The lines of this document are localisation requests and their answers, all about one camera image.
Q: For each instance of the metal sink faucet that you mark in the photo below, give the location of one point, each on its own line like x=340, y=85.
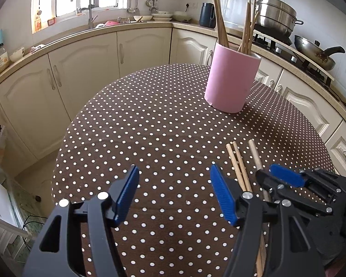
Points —
x=90, y=11

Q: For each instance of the white wall socket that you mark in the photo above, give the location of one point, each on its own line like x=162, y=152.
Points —
x=191, y=5

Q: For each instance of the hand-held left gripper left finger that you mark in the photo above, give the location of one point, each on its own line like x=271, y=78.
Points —
x=128, y=190

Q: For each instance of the bunch of wooden chopsticks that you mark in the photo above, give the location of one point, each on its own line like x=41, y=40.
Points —
x=220, y=20

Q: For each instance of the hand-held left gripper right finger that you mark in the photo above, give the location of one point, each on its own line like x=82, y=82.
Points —
x=223, y=196

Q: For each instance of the row of cream cabinet doors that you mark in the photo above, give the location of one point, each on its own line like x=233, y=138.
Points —
x=83, y=63

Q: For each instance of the stacked white bowls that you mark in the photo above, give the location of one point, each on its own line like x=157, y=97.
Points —
x=163, y=16

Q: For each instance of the orange label bottle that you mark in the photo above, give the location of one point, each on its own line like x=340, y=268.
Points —
x=38, y=21

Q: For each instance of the pink plastic dish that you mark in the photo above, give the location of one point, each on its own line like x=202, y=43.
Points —
x=111, y=23

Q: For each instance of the stainless steamer pot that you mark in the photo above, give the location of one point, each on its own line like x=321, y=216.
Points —
x=276, y=14

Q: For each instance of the hanging metal spatula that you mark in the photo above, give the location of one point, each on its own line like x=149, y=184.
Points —
x=152, y=4

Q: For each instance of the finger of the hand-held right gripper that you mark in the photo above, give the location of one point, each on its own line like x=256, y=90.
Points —
x=266, y=179
x=288, y=176

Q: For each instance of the dark blue kettle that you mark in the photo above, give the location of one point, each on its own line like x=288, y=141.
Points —
x=207, y=16

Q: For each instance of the small white bowl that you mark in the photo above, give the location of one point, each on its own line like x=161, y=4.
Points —
x=16, y=55

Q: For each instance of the small red packet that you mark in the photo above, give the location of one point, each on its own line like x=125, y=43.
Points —
x=51, y=21

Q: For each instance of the light wooden chopstick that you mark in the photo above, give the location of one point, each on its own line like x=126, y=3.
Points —
x=240, y=161
x=233, y=161
x=255, y=155

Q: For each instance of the metal wok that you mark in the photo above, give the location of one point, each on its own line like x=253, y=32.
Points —
x=311, y=52

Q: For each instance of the gas stove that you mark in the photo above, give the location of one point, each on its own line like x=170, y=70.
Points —
x=282, y=49

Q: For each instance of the white bowl with chopsticks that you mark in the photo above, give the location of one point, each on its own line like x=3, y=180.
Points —
x=141, y=19

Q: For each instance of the clear food jar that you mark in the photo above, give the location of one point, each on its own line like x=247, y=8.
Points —
x=1, y=62

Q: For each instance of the pink utensil holder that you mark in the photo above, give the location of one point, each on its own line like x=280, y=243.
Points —
x=230, y=80

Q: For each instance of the beige kitchen countertop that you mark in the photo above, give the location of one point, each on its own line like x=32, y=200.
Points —
x=75, y=34

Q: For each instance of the brown polka dot tablecloth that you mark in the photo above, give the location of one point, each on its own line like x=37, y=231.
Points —
x=161, y=121

